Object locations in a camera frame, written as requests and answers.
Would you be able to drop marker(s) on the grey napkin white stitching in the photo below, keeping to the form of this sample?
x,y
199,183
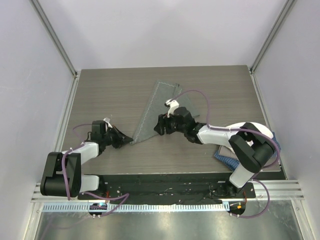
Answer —
x,y
162,91

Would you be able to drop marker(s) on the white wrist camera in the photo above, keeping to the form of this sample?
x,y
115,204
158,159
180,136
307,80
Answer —
x,y
172,105
108,125

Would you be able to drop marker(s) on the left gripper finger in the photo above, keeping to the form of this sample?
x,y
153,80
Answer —
x,y
118,143
120,137

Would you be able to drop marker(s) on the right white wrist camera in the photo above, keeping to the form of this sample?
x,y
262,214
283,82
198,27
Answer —
x,y
172,105

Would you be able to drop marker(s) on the white folded cloth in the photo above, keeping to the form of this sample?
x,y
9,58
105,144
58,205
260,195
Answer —
x,y
263,129

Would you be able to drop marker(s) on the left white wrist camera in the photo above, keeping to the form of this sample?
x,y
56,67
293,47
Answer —
x,y
108,125

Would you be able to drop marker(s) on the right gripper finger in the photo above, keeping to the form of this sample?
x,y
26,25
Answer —
x,y
160,130
161,121

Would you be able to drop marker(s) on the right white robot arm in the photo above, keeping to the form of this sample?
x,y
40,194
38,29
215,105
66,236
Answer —
x,y
252,148

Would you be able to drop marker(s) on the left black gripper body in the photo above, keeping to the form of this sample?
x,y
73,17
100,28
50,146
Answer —
x,y
106,137

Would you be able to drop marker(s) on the beige folded cloth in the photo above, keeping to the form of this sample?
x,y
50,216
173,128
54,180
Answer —
x,y
226,152

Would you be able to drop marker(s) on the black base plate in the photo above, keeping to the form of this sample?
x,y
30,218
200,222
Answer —
x,y
172,188

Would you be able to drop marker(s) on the blue checkered cloth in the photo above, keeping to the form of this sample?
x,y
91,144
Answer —
x,y
232,163

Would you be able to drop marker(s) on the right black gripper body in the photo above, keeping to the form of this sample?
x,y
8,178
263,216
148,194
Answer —
x,y
179,128

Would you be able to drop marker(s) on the aluminium frame post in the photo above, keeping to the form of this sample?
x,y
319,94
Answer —
x,y
281,18
54,37

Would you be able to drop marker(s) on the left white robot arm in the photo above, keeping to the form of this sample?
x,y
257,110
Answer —
x,y
62,175

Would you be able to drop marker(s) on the right aluminium frame post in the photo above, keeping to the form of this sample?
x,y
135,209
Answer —
x,y
281,18

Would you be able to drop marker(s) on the left aluminium frame post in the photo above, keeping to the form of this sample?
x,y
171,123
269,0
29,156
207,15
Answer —
x,y
54,37

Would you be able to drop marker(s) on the slotted cable duct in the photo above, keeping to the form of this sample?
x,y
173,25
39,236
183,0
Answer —
x,y
95,207

